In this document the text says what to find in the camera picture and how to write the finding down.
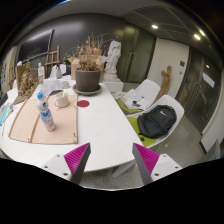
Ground black wall screen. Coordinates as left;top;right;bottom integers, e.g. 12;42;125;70
17;29;54;63

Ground teal printed booklet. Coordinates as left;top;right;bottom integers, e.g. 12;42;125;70
0;103;11;126

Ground crumpled grey paper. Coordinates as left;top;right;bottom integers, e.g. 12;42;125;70
40;77;64;97

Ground white shell chair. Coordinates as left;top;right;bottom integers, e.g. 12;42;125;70
114;78;162;116
111;94;185;178

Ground flat round red coaster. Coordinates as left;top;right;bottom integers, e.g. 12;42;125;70
76;99;91;108

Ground wooden easel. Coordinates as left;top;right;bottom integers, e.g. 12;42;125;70
44;45;62;78

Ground black backpack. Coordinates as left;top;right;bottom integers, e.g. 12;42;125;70
136;104;178;140

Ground ceiling spot lights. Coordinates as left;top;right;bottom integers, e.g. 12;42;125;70
150;23;203;42

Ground white ceramic mug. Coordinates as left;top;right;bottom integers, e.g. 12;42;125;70
53;90;70;109

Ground wooden figure sculpture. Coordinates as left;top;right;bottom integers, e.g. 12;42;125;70
156;65;173;101

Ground stack of papers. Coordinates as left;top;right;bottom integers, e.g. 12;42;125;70
119;88;149;111

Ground blue-capped clear water bottle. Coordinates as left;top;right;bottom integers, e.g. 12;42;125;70
35;91;57;132

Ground brown cardboard box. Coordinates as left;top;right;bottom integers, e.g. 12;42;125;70
67;54;106;83

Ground grey pot with dried plant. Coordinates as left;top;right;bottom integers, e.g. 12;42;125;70
71;33;108;93

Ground white plaster statue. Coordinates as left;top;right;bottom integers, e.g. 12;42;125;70
102;39;124;83

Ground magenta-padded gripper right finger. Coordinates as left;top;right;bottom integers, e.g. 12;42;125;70
132;142;183;186

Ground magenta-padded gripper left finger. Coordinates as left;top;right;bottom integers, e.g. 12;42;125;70
41;142;92;185

